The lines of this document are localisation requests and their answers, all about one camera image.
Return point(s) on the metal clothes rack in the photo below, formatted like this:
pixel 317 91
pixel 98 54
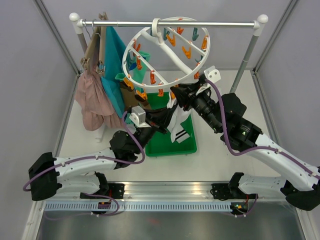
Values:
pixel 163 31

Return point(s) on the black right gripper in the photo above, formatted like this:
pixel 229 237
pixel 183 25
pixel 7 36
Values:
pixel 183 94

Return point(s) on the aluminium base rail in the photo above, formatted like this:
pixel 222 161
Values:
pixel 170 191

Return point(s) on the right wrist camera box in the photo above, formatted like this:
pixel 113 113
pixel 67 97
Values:
pixel 212 74

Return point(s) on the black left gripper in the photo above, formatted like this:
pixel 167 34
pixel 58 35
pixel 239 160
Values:
pixel 160 118

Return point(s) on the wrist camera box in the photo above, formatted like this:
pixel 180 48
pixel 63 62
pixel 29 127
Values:
pixel 212 74
pixel 138 117

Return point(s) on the white black-striped sock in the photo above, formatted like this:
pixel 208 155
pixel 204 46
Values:
pixel 177 132

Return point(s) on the white slotted cable duct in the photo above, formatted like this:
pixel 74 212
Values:
pixel 138 206

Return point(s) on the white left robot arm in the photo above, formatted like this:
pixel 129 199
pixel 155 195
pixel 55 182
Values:
pixel 52 176

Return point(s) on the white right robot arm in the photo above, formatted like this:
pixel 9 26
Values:
pixel 242 137

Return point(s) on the white round clip hanger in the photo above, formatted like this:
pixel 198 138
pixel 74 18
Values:
pixel 143 74

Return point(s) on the pink garment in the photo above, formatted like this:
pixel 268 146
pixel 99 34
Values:
pixel 96 108

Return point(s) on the teal shirt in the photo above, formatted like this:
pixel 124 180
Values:
pixel 114 51

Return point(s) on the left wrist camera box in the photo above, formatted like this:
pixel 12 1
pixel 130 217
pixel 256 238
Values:
pixel 138 117

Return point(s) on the green plastic tray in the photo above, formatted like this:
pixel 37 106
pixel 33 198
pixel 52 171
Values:
pixel 160 145

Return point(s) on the beige wooden hanger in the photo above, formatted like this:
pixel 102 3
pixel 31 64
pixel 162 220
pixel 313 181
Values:
pixel 90 61
pixel 102 51

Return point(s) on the brown ribbed sock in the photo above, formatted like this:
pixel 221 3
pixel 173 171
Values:
pixel 128 95

